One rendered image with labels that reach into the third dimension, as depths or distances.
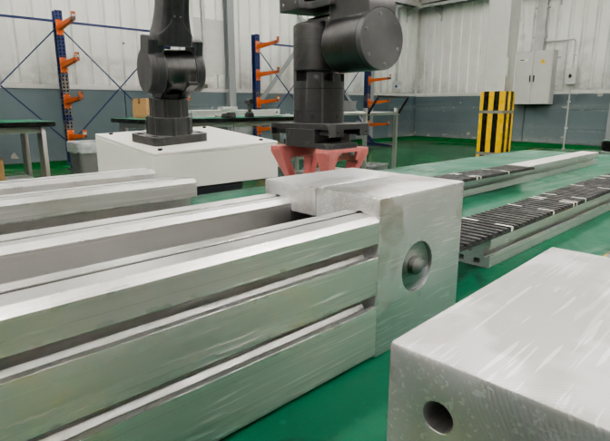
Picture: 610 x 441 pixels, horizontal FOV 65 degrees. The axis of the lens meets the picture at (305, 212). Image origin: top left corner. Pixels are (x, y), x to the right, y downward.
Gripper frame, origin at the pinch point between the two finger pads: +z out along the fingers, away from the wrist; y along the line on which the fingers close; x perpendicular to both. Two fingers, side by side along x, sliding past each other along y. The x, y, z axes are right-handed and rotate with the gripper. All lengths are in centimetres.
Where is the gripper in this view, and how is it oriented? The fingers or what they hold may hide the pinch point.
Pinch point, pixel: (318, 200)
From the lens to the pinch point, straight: 57.1
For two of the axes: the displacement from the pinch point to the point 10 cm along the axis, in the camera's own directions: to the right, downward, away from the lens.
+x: 7.2, -1.5, 6.8
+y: 6.9, 1.6, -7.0
